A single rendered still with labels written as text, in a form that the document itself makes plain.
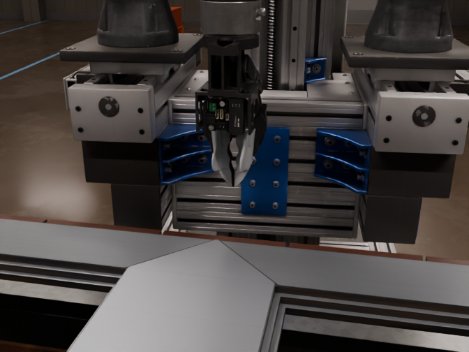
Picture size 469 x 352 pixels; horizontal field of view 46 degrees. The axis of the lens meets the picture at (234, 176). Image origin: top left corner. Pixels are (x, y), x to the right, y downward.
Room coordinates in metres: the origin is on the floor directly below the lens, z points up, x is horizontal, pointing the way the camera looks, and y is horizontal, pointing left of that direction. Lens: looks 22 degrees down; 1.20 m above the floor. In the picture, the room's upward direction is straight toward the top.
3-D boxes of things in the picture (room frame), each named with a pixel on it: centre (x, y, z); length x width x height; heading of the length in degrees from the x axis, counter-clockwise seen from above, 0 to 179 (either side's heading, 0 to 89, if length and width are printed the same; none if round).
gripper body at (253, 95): (0.71, 0.01, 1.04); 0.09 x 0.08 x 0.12; 168
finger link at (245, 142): (0.71, -0.01, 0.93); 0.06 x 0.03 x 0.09; 168
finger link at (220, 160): (0.71, 0.02, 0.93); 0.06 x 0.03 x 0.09; 168
